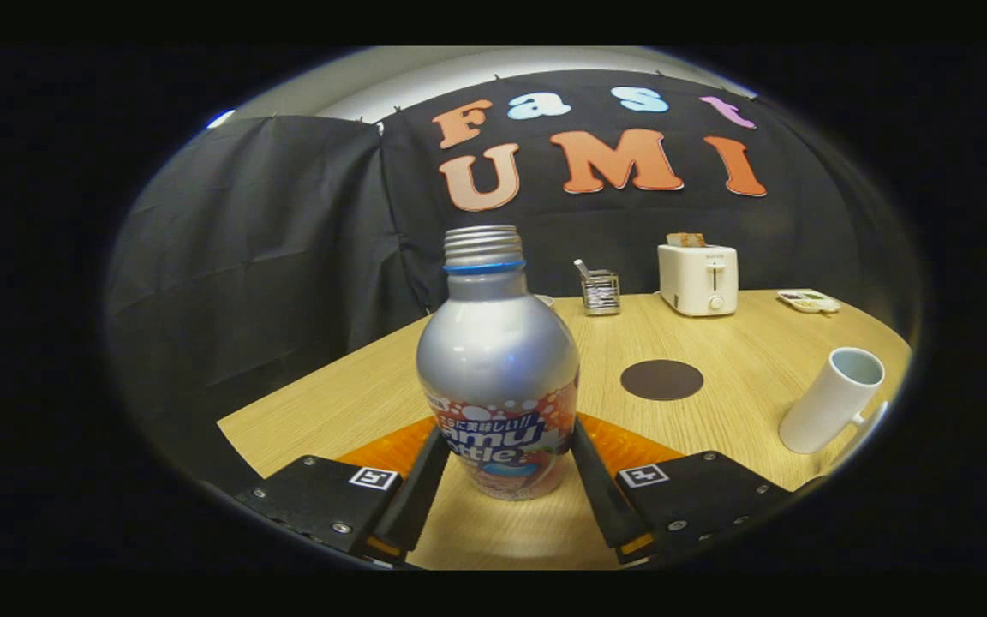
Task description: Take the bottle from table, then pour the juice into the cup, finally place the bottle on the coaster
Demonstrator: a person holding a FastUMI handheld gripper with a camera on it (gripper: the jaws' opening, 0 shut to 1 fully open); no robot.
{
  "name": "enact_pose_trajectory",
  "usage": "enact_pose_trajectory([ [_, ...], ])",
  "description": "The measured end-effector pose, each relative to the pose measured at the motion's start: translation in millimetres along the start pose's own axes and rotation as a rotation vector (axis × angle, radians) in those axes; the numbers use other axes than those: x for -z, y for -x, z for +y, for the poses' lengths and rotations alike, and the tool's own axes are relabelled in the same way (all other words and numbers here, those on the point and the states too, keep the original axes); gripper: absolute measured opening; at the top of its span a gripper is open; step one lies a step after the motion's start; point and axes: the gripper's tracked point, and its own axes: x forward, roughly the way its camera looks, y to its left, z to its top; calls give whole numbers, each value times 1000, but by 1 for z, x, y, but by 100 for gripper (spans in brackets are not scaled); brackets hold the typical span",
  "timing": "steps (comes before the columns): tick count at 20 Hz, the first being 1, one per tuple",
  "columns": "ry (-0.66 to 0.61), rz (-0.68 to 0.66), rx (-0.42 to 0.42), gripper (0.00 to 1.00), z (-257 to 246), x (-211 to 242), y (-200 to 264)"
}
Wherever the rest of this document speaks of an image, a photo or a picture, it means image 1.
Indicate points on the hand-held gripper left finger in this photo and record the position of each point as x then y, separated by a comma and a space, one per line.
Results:
421, 497

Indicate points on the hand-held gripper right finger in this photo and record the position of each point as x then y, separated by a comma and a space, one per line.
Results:
605, 506

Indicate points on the dark brown round coaster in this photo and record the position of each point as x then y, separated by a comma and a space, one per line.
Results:
661, 380

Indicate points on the silver juice bottle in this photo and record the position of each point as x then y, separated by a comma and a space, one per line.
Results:
493, 360

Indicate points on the white cup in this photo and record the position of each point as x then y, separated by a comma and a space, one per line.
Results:
828, 398

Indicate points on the wooden table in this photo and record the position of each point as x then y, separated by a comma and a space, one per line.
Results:
742, 338

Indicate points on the white toaster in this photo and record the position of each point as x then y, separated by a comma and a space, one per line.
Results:
695, 278

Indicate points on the toast slice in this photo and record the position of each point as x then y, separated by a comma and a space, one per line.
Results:
686, 240

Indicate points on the black backdrop cloth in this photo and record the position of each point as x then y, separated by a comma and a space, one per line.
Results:
271, 257

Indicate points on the white divided dish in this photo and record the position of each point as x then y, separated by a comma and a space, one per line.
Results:
809, 301

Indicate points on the striped ceiling light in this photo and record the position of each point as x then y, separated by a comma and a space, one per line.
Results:
221, 118

